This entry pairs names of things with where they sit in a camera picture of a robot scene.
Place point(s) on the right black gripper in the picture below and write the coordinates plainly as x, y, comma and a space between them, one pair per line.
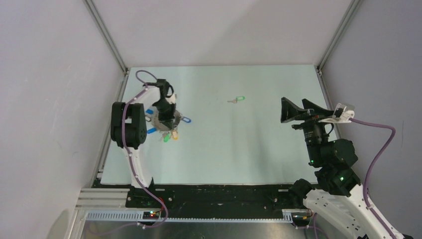
288, 111

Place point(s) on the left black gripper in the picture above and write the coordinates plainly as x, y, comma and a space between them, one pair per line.
167, 120

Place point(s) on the keyring with tagged keys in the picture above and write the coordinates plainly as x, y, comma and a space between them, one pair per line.
167, 133

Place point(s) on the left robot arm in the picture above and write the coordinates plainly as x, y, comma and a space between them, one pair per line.
129, 126

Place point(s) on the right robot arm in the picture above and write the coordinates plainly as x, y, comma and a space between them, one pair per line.
341, 198

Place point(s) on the key with green tag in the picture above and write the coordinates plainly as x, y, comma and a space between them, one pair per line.
237, 99

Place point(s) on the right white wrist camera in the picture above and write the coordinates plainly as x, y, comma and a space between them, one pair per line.
341, 114

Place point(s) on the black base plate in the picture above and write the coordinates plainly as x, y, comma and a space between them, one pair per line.
220, 201

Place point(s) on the grey cable duct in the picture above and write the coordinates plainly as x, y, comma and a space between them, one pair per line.
145, 217

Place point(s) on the right aluminium frame post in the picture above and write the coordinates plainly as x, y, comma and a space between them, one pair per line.
338, 34

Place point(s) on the aluminium frame post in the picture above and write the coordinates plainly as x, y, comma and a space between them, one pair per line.
104, 32
338, 34

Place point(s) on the left aluminium frame post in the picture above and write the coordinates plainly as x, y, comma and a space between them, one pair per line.
104, 32

